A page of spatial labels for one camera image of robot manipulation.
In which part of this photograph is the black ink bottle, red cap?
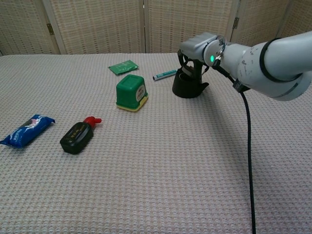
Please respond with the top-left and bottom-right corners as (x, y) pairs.
(59, 116), (102, 155)

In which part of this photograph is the woven folding screen panel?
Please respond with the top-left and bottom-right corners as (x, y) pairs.
(277, 0), (312, 39)
(42, 0), (146, 55)
(228, 0), (292, 48)
(0, 0), (61, 56)
(143, 0), (242, 54)

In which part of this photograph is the beige waffle-weave tablecloth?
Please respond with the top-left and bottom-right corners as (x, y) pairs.
(0, 50), (312, 234)

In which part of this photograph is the white and teal tube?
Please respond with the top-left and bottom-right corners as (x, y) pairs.
(152, 69), (178, 82)

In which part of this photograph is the black braided cable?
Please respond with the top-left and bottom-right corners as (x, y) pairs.
(212, 42), (257, 234)

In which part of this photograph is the green flat sachet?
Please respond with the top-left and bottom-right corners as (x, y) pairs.
(108, 60), (139, 76)

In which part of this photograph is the blue snack packet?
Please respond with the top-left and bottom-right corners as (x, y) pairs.
(0, 114), (56, 149)

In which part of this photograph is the green box with yellow base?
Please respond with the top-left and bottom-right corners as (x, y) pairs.
(116, 74), (149, 113)

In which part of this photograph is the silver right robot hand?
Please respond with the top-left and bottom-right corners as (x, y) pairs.
(176, 32), (219, 81)

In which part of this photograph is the black kettle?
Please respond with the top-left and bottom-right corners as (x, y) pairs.
(172, 63), (210, 99)

